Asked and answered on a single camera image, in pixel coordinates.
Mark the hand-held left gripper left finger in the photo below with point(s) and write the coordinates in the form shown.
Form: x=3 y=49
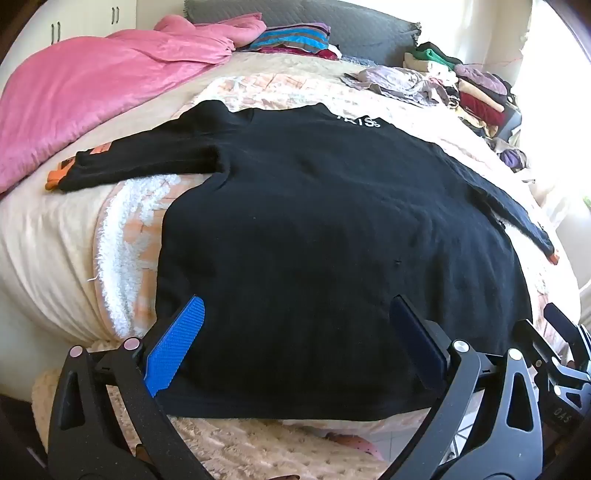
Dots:
x=178 y=341

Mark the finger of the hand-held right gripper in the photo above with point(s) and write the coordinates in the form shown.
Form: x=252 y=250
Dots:
x=540 y=341
x=561 y=321

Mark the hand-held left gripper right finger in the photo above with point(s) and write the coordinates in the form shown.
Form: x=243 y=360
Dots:
x=422 y=341

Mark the black sweater with orange cuffs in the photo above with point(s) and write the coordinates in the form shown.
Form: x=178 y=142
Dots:
x=323 y=230

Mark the pile of folded clothes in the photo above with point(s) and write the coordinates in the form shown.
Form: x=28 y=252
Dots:
x=475 y=92

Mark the peach blanket with white figures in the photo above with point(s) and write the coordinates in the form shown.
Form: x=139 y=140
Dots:
x=134 y=230

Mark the pink dotted cloth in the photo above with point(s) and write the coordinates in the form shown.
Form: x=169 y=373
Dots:
x=355 y=445

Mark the beige bedspread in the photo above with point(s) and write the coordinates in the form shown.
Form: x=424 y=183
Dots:
x=46 y=240

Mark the white curtain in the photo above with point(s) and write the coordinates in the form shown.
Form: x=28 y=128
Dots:
x=545 y=69

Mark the lilac crumpled garment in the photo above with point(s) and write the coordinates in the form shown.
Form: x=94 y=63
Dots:
x=397 y=83

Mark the pink blanket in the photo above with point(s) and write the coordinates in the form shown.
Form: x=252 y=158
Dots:
x=92 y=83

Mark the blue grey knitted cloth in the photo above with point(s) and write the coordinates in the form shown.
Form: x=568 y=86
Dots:
x=360 y=61

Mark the maroon cloth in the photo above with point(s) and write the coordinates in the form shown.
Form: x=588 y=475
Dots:
x=328 y=54

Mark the grey quilted headboard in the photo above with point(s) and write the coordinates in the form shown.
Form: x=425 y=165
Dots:
x=369 y=37

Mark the striped folded cloth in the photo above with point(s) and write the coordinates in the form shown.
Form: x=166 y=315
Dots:
x=295 y=39

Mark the white wardrobe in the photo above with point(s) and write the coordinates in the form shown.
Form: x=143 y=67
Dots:
x=83 y=18

